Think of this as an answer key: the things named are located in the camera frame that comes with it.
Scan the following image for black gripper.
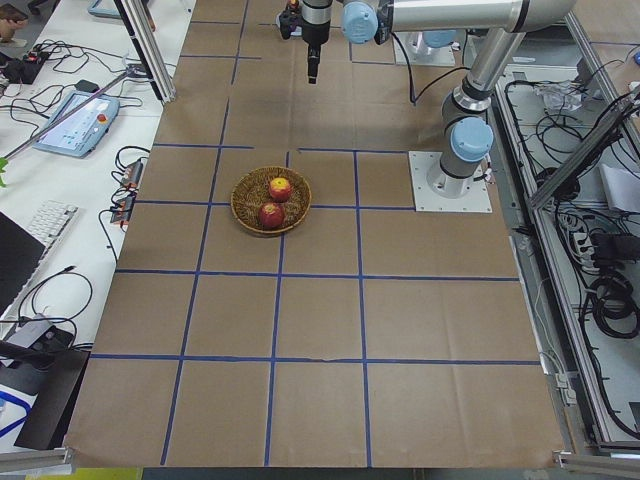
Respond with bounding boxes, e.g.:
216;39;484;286
300;0;332;84

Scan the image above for red yellow apple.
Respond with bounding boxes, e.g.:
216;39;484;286
268;177;292;203

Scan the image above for woven wicker basket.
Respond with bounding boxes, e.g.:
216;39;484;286
231;166;312;236

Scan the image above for dark red apple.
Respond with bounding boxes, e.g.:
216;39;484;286
258;202;285;230

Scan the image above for grey metal rod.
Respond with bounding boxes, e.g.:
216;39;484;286
1;68;132;161

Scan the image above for blue teach pendant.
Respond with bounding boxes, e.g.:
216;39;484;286
33;95;120;158

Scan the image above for brown paper table cover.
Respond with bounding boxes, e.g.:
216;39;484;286
65;1;562;468

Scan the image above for white keyboard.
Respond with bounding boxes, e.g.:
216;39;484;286
26;200;79;251

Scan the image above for black monitor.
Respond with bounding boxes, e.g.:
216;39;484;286
0;213;45;313

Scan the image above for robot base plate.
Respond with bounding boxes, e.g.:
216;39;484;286
393;30;462;67

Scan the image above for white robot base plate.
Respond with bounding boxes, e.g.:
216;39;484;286
408;151;492;214

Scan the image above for aluminium frame post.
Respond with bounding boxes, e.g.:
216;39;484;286
114;0;176;104

